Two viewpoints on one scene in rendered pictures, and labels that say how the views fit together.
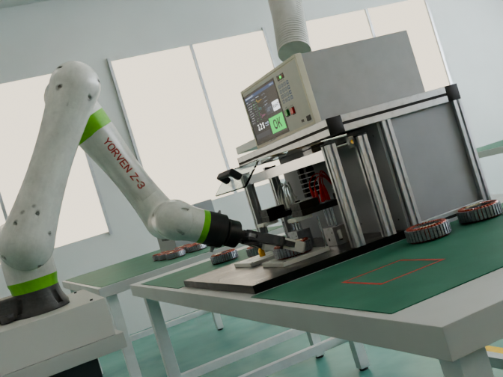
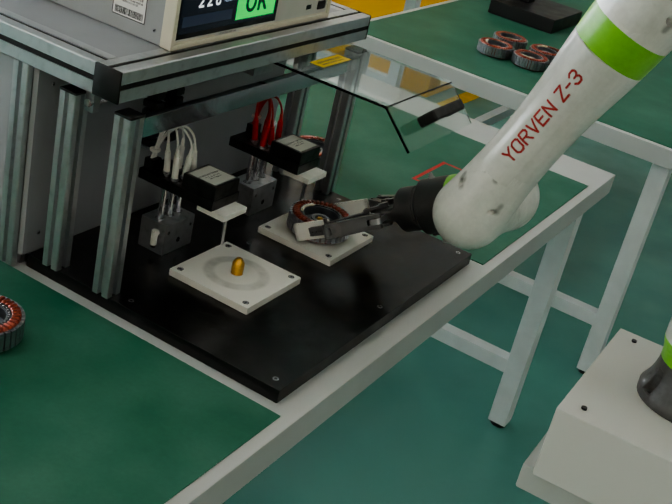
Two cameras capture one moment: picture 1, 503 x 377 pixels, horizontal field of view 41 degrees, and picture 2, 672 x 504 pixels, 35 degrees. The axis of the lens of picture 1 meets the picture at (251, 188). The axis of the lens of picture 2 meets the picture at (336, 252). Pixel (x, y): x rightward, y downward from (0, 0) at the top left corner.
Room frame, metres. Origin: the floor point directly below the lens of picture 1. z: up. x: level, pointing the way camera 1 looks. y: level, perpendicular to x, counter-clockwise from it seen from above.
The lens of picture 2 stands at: (3.02, 1.22, 1.59)
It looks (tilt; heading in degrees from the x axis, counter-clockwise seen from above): 26 degrees down; 227
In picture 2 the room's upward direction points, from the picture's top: 14 degrees clockwise
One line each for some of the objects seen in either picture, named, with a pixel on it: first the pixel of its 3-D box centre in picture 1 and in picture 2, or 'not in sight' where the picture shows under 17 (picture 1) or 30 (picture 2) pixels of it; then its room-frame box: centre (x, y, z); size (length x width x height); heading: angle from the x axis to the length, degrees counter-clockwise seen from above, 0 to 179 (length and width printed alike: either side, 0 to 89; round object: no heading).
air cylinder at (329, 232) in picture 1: (335, 234); (252, 192); (1.95, -0.20, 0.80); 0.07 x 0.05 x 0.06; 22
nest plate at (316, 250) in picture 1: (295, 256); (316, 233); (1.89, -0.06, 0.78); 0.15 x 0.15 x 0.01; 22
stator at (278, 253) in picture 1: (292, 248); (319, 221); (1.89, -0.06, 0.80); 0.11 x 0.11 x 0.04
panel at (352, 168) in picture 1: (335, 188); (172, 120); (2.10, -0.25, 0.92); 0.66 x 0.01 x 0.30; 22
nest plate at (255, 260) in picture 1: (263, 257); (236, 276); (2.12, 0.03, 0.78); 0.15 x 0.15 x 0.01; 22
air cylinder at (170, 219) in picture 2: (300, 238); (166, 228); (2.17, -0.11, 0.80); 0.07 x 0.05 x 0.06; 22
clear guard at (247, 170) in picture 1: (279, 166); (362, 88); (1.84, -0.09, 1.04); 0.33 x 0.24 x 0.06; 112
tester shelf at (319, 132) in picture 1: (337, 132); (156, 10); (2.13, -0.31, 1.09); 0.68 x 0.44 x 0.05; 22
